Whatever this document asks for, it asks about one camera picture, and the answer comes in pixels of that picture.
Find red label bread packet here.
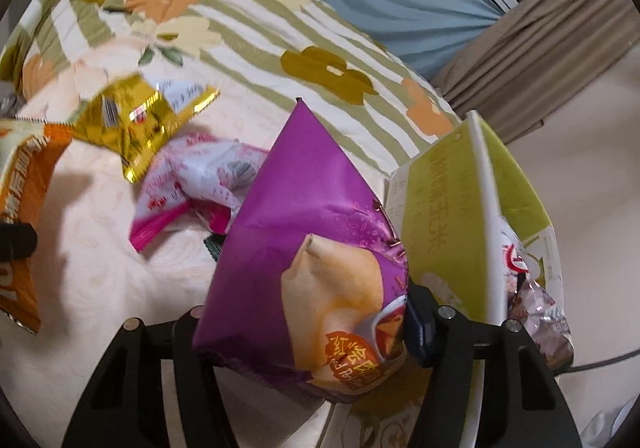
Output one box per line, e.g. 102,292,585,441
207,206,236,235

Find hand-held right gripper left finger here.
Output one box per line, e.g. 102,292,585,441
62,307,237,448

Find white snack packet pink print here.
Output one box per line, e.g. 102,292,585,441
129,133,271,254

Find black cable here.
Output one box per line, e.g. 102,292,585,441
562,345,640,375

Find orange snack packet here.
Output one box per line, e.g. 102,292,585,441
0,118,74,335

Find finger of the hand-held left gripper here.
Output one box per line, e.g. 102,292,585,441
0,222,39,260

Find grey white snack packet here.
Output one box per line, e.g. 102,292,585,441
0,96,27,120

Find gold snack packet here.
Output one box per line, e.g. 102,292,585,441
72,75,221,184

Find green cardboard box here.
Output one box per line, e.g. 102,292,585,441
384,110,577,448

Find beige curtain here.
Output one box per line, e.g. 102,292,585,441
430,0,640,145

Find purple snack packet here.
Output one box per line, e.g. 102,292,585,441
192,98,412,405

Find white red label snack packet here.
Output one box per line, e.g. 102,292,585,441
500,223,539,290

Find striped floral blanket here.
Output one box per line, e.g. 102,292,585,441
0,0,464,179

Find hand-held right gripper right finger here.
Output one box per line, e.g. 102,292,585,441
404,283,582,448

